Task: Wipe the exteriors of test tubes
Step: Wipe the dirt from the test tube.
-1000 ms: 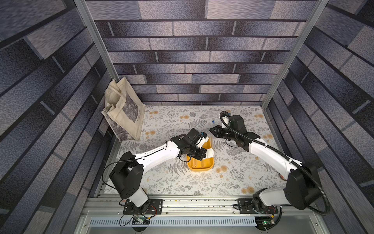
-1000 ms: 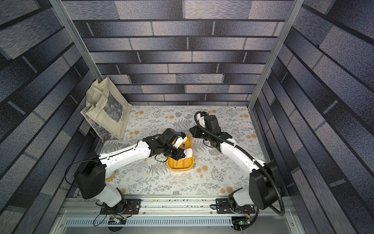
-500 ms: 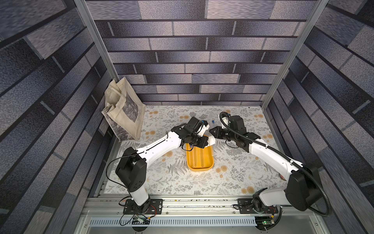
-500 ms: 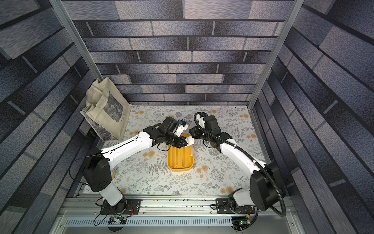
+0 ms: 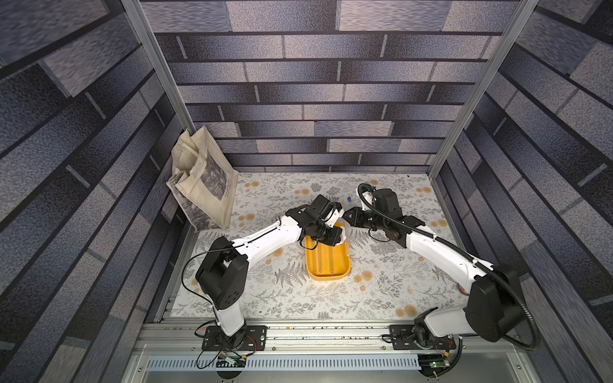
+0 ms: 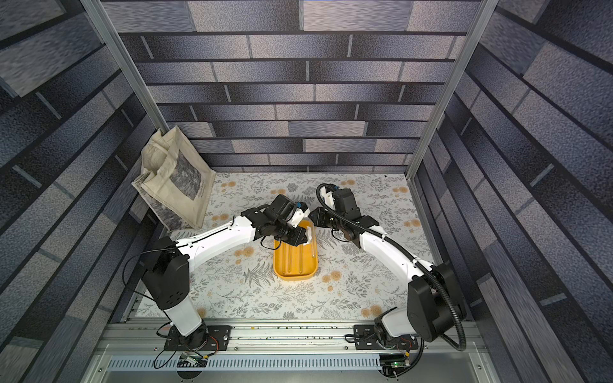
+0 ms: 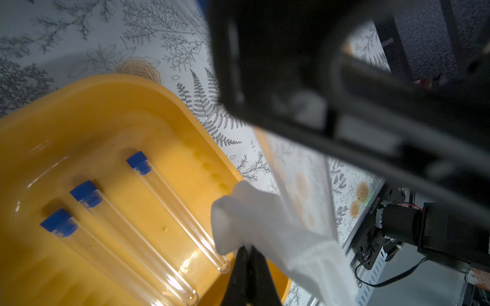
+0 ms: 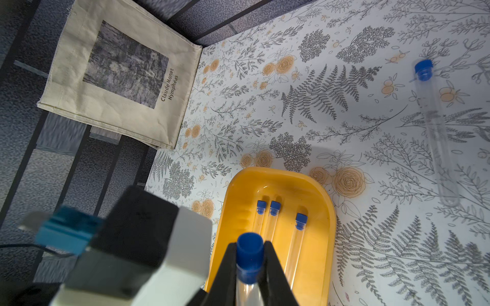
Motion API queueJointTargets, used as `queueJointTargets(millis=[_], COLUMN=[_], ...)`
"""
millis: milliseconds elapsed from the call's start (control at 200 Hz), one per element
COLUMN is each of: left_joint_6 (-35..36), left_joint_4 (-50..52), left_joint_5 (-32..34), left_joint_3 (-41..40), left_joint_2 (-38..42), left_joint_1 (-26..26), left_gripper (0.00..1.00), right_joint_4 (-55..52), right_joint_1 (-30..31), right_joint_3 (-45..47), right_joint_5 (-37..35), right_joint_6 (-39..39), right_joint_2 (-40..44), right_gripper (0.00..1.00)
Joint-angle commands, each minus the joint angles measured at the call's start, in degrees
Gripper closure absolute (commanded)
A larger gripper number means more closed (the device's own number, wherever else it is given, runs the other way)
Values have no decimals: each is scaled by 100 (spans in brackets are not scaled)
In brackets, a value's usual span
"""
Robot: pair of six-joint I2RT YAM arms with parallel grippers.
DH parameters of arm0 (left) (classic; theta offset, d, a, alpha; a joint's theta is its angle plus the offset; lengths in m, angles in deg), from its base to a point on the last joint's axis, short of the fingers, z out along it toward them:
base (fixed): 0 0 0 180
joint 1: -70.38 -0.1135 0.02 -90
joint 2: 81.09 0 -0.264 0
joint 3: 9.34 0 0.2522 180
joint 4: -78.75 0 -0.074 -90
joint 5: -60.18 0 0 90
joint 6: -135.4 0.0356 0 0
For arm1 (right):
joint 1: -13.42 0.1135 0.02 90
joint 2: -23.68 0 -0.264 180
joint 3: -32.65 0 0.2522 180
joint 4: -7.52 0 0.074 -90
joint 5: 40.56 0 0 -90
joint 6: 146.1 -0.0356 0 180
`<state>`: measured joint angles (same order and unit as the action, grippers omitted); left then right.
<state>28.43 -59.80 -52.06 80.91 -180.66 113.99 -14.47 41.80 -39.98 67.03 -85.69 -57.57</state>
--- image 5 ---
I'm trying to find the yellow plastic tray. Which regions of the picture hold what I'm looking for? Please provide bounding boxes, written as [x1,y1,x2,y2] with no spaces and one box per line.
[304,236,351,282]

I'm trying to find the white wipe cloth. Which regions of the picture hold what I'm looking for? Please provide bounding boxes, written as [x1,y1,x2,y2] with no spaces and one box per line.
[336,228,346,246]

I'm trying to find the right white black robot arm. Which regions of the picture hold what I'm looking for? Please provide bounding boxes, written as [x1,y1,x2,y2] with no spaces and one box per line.
[343,207,525,349]

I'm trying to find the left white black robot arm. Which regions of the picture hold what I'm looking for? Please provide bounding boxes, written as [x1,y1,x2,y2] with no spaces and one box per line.
[196,199,346,339]

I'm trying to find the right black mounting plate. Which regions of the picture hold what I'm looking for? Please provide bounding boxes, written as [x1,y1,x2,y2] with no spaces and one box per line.
[382,324,457,351]

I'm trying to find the black mounting plate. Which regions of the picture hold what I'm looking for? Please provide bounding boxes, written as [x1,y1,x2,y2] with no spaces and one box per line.
[382,324,457,351]
[201,325,268,352]

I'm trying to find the beige canvas tote bag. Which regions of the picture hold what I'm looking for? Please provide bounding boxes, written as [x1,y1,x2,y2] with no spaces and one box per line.
[167,126,238,231]

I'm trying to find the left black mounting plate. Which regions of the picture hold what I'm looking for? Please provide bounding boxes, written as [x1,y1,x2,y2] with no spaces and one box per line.
[201,325,268,352]

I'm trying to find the right green circuit board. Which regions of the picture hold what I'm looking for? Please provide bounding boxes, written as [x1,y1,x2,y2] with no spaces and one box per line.
[418,354,450,378]

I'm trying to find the green circuit board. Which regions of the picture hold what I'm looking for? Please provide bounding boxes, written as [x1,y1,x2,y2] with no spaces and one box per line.
[418,354,450,378]
[216,354,246,369]

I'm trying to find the left green circuit board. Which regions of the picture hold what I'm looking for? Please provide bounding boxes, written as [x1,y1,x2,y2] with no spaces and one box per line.
[216,354,246,369]

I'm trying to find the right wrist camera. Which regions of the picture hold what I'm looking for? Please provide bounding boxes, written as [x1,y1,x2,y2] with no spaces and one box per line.
[362,188,403,220]

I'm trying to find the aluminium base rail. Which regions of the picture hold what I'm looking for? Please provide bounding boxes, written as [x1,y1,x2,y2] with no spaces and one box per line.
[131,319,528,355]

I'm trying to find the white slotted cable duct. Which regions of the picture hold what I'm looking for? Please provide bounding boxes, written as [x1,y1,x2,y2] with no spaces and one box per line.
[146,354,421,372]

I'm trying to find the black corrugated cable conduit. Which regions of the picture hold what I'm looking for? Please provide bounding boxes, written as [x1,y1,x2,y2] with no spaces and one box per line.
[357,183,538,350]

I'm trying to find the right aluminium frame post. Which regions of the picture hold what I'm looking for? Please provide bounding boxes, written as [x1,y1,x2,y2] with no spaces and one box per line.
[428,0,539,180]

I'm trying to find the aluminium frame post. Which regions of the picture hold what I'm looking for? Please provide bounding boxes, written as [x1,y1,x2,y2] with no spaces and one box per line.
[121,0,196,134]
[428,0,539,180]

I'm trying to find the left aluminium frame post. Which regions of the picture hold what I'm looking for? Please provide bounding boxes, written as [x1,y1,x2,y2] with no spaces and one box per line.
[121,0,196,134]

